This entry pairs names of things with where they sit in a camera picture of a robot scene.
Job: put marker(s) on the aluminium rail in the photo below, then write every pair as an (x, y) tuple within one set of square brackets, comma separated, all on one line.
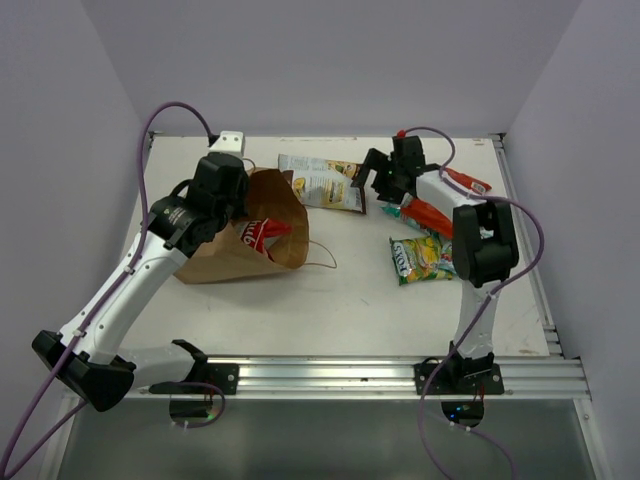
[(329, 377), (528, 245)]

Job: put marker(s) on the brown paper bag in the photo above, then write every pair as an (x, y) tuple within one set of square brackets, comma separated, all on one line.
[(226, 258)]

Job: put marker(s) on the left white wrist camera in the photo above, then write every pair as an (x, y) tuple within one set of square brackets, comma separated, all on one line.
[(228, 142)]

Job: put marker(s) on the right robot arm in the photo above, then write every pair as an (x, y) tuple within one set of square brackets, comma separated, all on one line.
[(484, 252)]

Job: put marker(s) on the aluminium front rail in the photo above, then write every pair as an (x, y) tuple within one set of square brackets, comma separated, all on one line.
[(329, 377)]

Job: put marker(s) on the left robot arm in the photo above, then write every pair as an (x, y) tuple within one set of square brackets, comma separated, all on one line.
[(86, 353)]

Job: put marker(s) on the aluminium right side rail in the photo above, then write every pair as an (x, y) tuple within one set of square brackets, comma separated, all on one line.
[(528, 245)]

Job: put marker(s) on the yellow green Fox's candy bag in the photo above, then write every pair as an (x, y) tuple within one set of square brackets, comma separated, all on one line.
[(422, 259)]

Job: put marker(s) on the brown white chips bag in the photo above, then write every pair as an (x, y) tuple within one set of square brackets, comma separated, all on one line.
[(324, 183)]

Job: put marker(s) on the mint green Fox's candy bag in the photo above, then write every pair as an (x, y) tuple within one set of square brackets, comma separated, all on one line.
[(396, 212)]

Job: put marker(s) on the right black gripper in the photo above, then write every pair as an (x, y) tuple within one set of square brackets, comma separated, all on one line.
[(378, 161)]

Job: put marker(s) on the red cassava chips bag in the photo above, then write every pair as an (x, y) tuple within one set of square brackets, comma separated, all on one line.
[(261, 234)]

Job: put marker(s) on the red orange snack bag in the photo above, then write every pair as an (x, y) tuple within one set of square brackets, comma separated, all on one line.
[(433, 210)]

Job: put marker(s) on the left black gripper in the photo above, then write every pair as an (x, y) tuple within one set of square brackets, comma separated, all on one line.
[(240, 209)]

